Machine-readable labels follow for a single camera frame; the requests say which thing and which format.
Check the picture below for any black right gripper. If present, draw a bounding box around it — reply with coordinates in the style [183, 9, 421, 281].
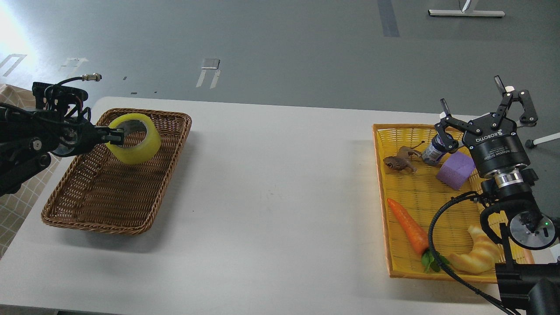
[434, 75, 539, 179]

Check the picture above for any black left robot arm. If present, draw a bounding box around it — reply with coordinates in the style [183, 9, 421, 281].
[0, 73, 125, 195]

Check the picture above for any purple foam block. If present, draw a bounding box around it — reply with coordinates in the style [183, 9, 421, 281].
[436, 152, 475, 191]

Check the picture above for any yellow plastic basket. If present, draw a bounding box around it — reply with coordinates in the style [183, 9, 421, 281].
[372, 123, 535, 284]

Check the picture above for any yellow tape roll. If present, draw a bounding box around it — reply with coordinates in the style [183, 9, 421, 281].
[106, 113, 161, 164]

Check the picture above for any orange toy carrot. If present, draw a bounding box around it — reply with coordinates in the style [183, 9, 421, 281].
[387, 199, 441, 273]

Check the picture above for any white caster leg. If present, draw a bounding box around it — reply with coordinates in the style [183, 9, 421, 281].
[525, 132, 560, 149]

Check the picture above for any small dark jar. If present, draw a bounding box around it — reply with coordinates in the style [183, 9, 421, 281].
[421, 134, 450, 167]

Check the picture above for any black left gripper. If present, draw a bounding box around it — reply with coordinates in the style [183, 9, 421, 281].
[49, 122, 125, 157]

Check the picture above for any beige checkered cloth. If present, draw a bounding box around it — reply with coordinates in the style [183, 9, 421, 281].
[0, 84, 61, 257]

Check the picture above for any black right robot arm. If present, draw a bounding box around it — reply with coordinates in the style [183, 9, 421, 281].
[427, 76, 559, 315]

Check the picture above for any toy croissant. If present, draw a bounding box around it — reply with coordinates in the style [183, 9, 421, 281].
[447, 225, 501, 274]

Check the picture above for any white stand base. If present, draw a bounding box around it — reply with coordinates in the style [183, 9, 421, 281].
[427, 0, 506, 18]

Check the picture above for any brown wicker basket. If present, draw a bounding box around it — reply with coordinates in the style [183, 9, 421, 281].
[41, 108, 192, 235]

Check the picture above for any brown toy frog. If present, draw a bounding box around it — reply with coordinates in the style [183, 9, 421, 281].
[382, 141, 425, 173]

